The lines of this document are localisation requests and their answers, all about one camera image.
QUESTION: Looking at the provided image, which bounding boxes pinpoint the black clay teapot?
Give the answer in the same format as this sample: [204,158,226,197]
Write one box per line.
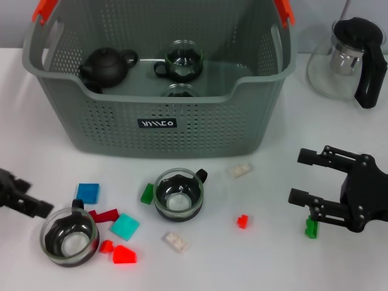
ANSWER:
[79,47,139,89]

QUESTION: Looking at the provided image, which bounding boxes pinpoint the green flat brick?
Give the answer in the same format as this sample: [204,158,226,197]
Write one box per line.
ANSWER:
[141,183,155,206]

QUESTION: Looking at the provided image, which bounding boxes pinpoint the green stepped brick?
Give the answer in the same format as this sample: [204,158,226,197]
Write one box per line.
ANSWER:
[304,215,319,239]

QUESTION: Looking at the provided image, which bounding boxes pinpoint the red slope brick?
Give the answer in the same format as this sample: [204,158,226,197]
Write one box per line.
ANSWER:
[112,244,138,265]

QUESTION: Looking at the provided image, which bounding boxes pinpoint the grey perforated storage bin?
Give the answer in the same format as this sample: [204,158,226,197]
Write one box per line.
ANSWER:
[22,0,299,160]

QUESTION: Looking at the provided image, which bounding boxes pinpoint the thin grey background cable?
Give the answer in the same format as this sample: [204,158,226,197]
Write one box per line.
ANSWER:
[341,0,352,21]

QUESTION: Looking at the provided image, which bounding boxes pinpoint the blue square brick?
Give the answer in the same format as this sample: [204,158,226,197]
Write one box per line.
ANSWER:
[75,183,101,204]

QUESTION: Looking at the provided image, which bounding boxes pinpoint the teal square brick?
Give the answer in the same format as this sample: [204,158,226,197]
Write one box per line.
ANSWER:
[109,212,141,242]

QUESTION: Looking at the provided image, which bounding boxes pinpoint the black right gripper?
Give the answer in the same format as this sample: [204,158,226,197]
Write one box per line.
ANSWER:
[287,144,388,233]

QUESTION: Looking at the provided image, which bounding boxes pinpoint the glass teacup black sleeve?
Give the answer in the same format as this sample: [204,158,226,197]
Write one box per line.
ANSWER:
[153,39,204,83]
[153,168,209,223]
[160,83,195,98]
[41,198,100,268]

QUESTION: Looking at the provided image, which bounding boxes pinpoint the glass pitcher black handle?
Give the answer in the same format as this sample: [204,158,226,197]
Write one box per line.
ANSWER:
[306,17,388,110]

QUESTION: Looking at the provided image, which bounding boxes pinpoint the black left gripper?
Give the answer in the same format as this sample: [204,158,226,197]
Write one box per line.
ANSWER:
[0,168,55,219]

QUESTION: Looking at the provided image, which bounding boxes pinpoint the white brick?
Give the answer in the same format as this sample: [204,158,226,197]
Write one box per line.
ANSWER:
[227,162,254,179]
[163,232,189,252]

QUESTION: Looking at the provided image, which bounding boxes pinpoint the dark red curved brick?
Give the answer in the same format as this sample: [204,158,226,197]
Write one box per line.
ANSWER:
[89,208,119,224]

